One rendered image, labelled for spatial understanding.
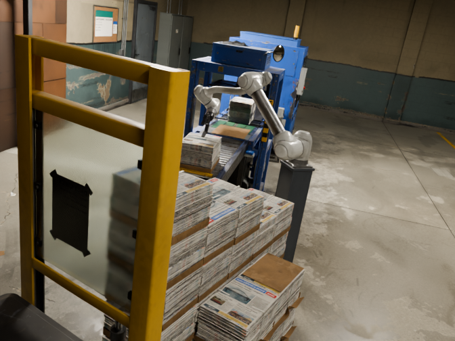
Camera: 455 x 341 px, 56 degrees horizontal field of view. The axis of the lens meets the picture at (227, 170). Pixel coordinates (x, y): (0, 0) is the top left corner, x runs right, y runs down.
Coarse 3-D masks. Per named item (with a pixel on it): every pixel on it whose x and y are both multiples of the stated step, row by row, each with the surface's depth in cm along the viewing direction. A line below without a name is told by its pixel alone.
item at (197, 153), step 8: (184, 144) 345; (192, 144) 343; (200, 144) 345; (208, 144) 348; (216, 144) 352; (184, 152) 346; (192, 152) 345; (200, 152) 344; (208, 152) 344; (184, 160) 348; (192, 160) 347; (200, 160) 346; (208, 160) 345; (208, 168) 348
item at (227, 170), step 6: (246, 144) 454; (240, 150) 426; (234, 156) 405; (240, 156) 427; (228, 162) 385; (234, 162) 394; (222, 168) 367; (228, 168) 370; (234, 168) 403; (222, 174) 355; (228, 174) 374
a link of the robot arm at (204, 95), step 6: (198, 90) 367; (204, 90) 367; (210, 90) 365; (216, 90) 363; (222, 90) 361; (228, 90) 359; (234, 90) 358; (240, 90) 355; (198, 96) 369; (204, 96) 368; (210, 96) 369; (204, 102) 373
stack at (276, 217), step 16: (256, 192) 319; (272, 208) 295; (288, 208) 303; (272, 224) 283; (288, 224) 313; (256, 240) 266; (224, 256) 233; (240, 256) 253; (208, 272) 222; (224, 272) 240; (240, 272) 261; (208, 288) 228
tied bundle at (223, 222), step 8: (216, 208) 227; (224, 208) 229; (232, 208) 231; (216, 216) 219; (224, 216) 220; (232, 216) 226; (216, 224) 215; (224, 224) 222; (232, 224) 229; (208, 232) 209; (216, 232) 216; (224, 232) 224; (232, 232) 233; (208, 240) 211; (216, 240) 220; (224, 240) 228; (208, 248) 215; (216, 248) 223
